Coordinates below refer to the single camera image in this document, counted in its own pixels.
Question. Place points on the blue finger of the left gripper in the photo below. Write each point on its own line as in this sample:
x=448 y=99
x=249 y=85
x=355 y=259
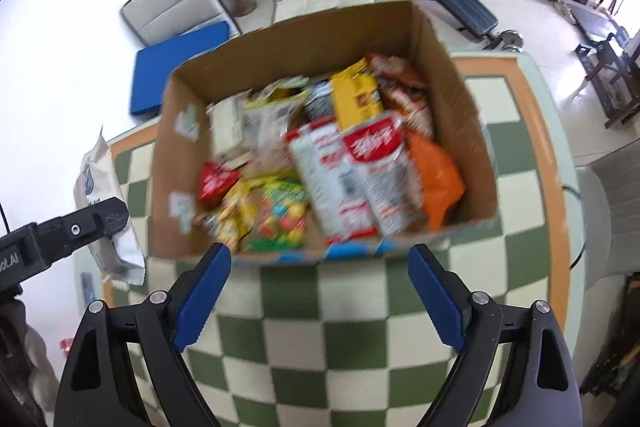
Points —
x=86 y=225

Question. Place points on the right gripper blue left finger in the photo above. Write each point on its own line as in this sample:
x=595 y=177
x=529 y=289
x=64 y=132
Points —
x=98 y=386

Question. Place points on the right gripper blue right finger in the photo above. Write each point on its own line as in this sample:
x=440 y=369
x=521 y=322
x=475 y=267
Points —
x=539 y=386

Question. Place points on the small red snack bag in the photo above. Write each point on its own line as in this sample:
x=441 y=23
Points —
x=215 y=182

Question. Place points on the yellow panda chips bag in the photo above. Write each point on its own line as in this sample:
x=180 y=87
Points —
x=232 y=220

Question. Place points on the small cream carton box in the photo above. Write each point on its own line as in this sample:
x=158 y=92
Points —
x=226 y=127

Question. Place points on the colourful gumball candy bag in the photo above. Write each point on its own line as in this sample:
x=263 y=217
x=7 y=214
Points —
x=281 y=217

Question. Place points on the orange triangular snack bag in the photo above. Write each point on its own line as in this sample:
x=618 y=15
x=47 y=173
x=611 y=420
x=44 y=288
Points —
x=441 y=183

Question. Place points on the yellow beige snack bag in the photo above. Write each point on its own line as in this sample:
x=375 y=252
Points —
x=266 y=120

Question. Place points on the red white long snack packet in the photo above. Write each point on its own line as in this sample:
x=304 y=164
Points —
x=339 y=204

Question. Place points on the red white clear snack packet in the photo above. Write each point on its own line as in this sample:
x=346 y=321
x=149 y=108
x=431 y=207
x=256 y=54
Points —
x=379 y=153

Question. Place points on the yellow black snack bag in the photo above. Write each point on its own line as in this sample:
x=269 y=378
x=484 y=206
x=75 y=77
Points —
x=350 y=97

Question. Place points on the orange panda snack bag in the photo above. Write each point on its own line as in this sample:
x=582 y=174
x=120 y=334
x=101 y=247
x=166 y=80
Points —
x=402 y=89

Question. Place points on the white pizza snack bag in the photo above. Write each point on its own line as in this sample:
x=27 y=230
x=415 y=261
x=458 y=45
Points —
x=116 y=250

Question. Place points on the blue smartphone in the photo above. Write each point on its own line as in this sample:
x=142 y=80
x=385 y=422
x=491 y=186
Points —
x=87 y=288

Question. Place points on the red soda can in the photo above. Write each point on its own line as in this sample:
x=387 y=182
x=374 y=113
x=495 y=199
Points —
x=66 y=344

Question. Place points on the blue cushion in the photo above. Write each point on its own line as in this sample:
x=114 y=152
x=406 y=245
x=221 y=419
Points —
x=155 y=64

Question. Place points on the green checkered table mat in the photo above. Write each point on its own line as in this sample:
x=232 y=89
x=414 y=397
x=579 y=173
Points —
x=343 y=340

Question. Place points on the grey upholstered chair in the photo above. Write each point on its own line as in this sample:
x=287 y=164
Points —
x=610 y=193

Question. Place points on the white chair at left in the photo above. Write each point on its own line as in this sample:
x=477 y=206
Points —
x=154 y=21

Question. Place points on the cardboard box with blue front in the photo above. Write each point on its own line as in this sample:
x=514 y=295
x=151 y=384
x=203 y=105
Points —
x=316 y=46

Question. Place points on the dark wooden chair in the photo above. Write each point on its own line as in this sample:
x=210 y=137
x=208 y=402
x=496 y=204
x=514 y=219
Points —
x=612 y=70

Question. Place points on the chrome dumbbell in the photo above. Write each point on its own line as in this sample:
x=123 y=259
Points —
x=511 y=40

